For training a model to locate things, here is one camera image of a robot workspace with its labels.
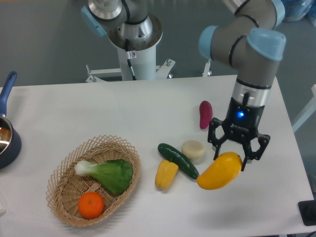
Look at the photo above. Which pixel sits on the yellow mango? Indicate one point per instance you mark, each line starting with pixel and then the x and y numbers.
pixel 221 172

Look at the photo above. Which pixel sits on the blue plastic bag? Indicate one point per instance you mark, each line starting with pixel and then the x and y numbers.
pixel 295 10

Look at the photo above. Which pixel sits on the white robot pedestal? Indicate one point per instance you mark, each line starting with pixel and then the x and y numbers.
pixel 136 48

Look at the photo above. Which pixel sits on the black device at edge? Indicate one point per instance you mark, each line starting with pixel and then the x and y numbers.
pixel 308 212

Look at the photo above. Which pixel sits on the green cucumber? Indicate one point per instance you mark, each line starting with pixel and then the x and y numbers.
pixel 173 155

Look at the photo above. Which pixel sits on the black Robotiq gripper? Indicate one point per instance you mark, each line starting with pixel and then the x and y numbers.
pixel 240 125

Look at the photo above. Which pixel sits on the yellow corn piece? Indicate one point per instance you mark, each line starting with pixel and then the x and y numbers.
pixel 165 175

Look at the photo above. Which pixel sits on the woven wicker basket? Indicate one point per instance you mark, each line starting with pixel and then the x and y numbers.
pixel 65 188

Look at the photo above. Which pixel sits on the green bok choy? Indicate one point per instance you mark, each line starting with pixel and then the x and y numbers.
pixel 113 175

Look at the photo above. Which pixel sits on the cream round cake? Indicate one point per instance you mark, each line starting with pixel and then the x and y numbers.
pixel 194 151

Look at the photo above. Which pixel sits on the purple sweet potato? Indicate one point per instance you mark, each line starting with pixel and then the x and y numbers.
pixel 206 113

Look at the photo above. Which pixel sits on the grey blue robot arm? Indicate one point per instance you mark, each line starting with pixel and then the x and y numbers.
pixel 250 44

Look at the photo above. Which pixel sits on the white frame right edge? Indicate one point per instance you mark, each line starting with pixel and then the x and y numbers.
pixel 306 112

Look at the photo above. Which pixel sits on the dark blue saucepan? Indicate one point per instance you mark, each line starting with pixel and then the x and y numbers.
pixel 10 141

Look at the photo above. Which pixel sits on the orange tangerine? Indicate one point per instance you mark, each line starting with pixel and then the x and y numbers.
pixel 90 205

